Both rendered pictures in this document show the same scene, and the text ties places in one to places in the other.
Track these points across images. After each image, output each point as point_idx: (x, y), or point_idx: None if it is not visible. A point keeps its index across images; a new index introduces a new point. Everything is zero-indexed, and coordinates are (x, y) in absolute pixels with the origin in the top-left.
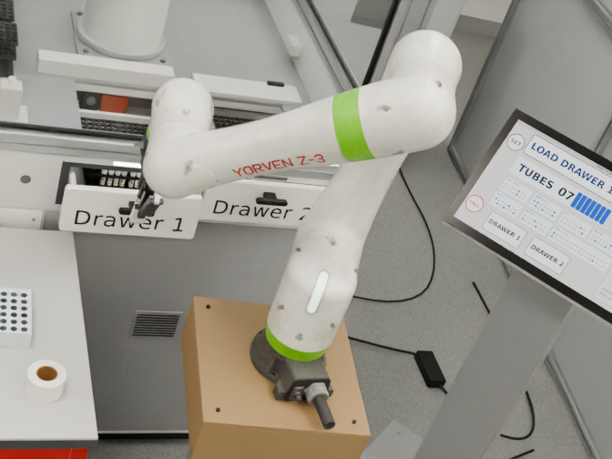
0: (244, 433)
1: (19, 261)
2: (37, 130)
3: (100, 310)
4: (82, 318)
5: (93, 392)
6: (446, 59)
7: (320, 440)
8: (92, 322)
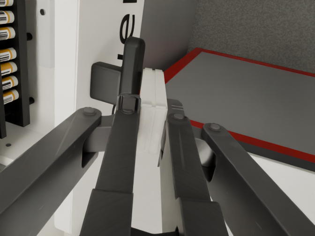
0: None
1: (157, 200)
2: None
3: (153, 18)
4: (299, 172)
5: (187, 2)
6: None
7: None
8: (158, 23)
